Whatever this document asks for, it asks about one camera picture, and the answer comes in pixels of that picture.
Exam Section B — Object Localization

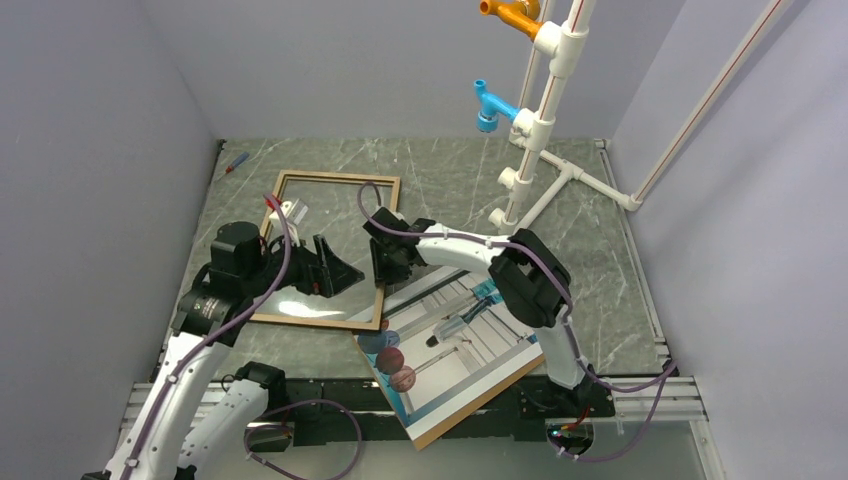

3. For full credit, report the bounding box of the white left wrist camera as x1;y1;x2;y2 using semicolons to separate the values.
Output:
264;195;309;243

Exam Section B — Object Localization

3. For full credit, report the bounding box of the aluminium table edge rail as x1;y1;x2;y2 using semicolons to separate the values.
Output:
592;137;727;480

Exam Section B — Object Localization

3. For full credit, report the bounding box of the orange pipe fitting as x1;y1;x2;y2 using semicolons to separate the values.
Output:
478;0;541;40

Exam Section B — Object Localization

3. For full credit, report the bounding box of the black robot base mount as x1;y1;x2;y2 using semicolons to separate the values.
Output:
148;357;704;458

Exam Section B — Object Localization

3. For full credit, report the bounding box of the white pvc pipe stand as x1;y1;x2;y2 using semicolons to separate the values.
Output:
486;0;796;233

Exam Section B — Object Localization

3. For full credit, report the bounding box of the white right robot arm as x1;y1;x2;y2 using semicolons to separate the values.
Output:
363;207;614;417

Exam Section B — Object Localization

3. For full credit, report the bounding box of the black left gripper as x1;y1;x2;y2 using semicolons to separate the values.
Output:
243;229;363;297

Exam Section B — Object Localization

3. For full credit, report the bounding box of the blue pipe fitting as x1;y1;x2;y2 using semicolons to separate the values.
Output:
474;79;520;133

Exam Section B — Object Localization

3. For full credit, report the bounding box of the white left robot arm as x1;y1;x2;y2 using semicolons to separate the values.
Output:
87;221;365;479

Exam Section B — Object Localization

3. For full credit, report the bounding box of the clear acrylic sheet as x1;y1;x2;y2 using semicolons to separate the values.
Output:
252;199;384;331

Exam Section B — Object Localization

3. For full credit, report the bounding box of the photo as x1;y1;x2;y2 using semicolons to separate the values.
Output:
354;267;543;450

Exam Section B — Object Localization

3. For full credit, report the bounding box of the blue red screwdriver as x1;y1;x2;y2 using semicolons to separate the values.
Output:
224;152;250;175

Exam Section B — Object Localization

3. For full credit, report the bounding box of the light wooden picture frame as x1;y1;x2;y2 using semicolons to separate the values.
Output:
251;170;401;331

